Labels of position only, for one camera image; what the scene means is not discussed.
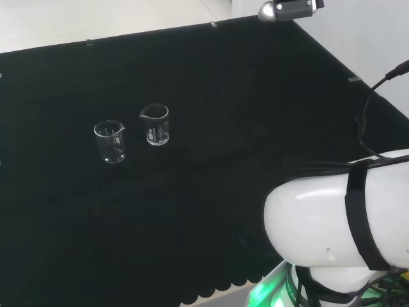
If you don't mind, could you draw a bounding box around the clear glass beaker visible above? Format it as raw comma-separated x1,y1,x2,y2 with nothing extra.
93,120,127,164
139,103,170,146

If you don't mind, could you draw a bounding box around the black bench cloth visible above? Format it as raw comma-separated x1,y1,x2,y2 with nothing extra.
0,15,409,307

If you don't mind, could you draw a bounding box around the black and silver device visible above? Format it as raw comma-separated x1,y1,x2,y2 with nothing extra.
258,0,325,23

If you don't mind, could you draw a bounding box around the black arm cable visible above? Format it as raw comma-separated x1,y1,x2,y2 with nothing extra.
355,59,409,160

